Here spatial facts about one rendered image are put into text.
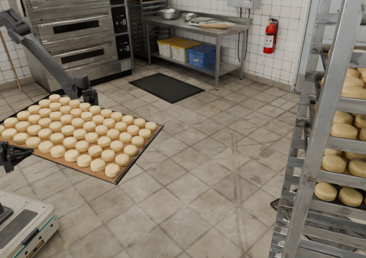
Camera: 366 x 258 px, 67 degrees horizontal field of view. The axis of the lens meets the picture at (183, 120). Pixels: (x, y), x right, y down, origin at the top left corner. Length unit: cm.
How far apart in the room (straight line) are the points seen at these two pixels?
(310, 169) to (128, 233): 179
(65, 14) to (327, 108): 420
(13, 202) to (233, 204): 169
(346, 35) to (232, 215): 196
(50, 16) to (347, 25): 417
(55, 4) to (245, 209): 358
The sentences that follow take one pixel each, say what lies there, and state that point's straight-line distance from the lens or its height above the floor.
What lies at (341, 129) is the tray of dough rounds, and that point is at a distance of 70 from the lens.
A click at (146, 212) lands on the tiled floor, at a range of 238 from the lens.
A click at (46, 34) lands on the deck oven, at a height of 95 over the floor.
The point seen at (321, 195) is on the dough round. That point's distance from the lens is 79.
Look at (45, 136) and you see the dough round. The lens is 120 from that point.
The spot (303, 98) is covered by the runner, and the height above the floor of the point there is 132.
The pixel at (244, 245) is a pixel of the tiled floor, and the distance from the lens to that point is 219.
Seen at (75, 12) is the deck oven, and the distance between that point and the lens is 458.
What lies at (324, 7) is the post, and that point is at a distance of 99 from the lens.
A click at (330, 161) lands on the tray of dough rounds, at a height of 133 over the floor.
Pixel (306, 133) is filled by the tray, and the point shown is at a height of 122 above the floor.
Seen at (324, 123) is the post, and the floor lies 147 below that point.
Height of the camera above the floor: 175
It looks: 30 degrees down
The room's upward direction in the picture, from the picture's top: 2 degrees counter-clockwise
